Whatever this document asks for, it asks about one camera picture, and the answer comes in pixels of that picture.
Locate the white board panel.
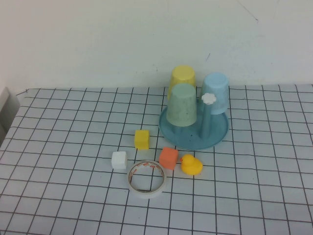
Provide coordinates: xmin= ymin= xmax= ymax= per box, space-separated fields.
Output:
xmin=0 ymin=86 xmax=21 ymax=138

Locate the white grid tablecloth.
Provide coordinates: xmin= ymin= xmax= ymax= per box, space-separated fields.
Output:
xmin=0 ymin=84 xmax=313 ymax=235

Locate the blue cup stand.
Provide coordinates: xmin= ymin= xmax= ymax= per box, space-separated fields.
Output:
xmin=158 ymin=93 xmax=230 ymax=150

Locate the yellow foam cube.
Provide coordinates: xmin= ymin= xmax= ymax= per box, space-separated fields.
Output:
xmin=134 ymin=129 xmax=150 ymax=149

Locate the yellow rubber duck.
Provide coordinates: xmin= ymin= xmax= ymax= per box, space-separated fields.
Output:
xmin=179 ymin=154 xmax=203 ymax=176

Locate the orange foam cube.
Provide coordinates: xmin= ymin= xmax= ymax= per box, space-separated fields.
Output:
xmin=158 ymin=146 xmax=179 ymax=171

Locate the light blue plastic cup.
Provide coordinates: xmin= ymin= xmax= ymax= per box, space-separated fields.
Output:
xmin=200 ymin=72 xmax=230 ymax=115

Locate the white tape roll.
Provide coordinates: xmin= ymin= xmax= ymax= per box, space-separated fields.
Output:
xmin=127 ymin=160 xmax=168 ymax=199

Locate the green plastic cup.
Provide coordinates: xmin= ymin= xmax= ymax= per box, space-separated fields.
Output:
xmin=165 ymin=83 xmax=198 ymax=127

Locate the white foam cube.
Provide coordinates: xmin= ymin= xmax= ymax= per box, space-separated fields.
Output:
xmin=112 ymin=151 xmax=128 ymax=169

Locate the yellow plastic cup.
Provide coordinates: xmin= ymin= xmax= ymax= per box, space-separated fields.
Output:
xmin=168 ymin=65 xmax=197 ymax=101

